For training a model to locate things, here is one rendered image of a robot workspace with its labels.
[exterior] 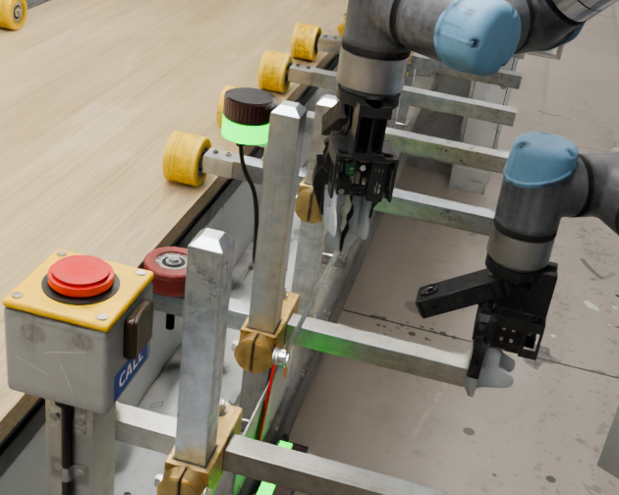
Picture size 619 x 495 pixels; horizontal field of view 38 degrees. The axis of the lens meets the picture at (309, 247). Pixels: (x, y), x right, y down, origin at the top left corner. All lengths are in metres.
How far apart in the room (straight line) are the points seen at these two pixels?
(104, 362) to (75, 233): 0.75
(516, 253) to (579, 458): 1.49
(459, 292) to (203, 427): 0.37
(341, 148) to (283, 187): 0.10
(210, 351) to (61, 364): 0.33
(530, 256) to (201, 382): 0.41
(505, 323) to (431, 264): 2.08
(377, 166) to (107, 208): 0.51
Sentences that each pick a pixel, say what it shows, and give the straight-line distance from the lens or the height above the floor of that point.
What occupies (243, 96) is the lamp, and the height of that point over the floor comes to 1.17.
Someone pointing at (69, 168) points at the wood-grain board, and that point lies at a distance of 1.49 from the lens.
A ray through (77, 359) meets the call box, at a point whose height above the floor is 1.19.
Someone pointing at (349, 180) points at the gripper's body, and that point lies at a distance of 1.01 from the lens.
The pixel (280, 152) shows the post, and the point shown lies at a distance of 1.04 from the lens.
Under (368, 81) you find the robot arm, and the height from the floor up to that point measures 1.23.
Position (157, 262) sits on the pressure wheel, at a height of 0.91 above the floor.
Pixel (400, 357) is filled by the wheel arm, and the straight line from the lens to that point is 1.18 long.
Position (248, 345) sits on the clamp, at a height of 0.86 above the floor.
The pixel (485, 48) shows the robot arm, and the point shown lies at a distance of 0.88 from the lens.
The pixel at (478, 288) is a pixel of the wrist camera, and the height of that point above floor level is 0.99.
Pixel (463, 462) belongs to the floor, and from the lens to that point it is 2.38.
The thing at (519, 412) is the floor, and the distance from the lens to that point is 2.59.
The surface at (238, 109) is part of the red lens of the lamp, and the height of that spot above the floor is 1.17.
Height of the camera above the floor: 1.53
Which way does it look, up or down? 29 degrees down
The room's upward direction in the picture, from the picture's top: 8 degrees clockwise
